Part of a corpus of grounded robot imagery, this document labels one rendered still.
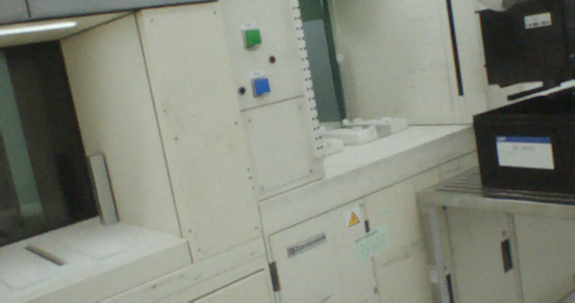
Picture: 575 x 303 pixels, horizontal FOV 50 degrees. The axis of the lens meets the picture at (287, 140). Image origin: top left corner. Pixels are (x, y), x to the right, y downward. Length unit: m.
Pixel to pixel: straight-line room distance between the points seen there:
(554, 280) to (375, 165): 0.93
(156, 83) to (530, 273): 1.37
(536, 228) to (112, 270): 1.39
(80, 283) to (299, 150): 0.53
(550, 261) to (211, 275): 1.28
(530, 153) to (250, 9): 0.69
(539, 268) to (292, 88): 1.13
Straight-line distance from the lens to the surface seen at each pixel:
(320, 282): 1.40
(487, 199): 1.45
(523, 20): 1.46
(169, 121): 1.15
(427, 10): 1.83
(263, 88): 1.25
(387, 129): 1.81
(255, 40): 1.25
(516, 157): 1.48
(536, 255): 2.11
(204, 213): 1.19
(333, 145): 1.65
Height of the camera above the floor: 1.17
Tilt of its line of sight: 8 degrees down
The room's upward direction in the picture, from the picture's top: 10 degrees counter-clockwise
